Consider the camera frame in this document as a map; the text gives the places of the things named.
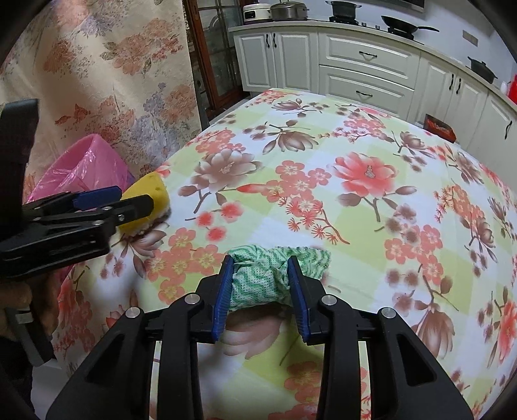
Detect person's left hand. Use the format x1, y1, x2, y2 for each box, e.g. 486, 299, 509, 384
0, 275, 62, 344

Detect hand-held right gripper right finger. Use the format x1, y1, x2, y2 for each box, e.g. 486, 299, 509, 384
286, 256, 474, 420

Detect white rice cooker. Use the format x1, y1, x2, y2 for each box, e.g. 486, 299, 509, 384
242, 3, 274, 24

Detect black wok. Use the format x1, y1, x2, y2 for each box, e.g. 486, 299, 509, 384
380, 15, 440, 38

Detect floral tablecloth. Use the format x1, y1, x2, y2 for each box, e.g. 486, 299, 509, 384
52, 88, 517, 420

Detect black stock pot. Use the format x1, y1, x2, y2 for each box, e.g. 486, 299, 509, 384
326, 0, 362, 21

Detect white lower kitchen cabinets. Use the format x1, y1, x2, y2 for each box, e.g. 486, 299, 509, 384
228, 19, 517, 190

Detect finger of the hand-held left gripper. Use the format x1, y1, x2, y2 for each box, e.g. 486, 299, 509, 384
36, 194, 154, 252
22, 186, 122, 222

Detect red box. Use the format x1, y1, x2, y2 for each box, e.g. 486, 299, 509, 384
423, 114, 457, 143

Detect black casserole pot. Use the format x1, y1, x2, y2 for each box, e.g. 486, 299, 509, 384
467, 56, 499, 84

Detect green wavy cloth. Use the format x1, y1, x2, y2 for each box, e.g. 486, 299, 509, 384
227, 244, 333, 312

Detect pink trash bin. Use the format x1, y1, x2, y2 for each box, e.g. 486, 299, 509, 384
23, 133, 136, 211

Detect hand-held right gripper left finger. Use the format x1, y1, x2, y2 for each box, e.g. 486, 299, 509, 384
46, 255, 235, 420

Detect floral curtain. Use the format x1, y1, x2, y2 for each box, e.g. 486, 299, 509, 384
0, 0, 203, 203

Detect gas stove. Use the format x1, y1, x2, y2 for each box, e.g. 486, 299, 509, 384
315, 16, 426, 44

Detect steel pressure cooker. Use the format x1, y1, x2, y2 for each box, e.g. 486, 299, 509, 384
269, 1, 310, 22

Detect large yellow sponge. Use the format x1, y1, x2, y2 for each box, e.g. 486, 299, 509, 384
120, 171, 171, 236

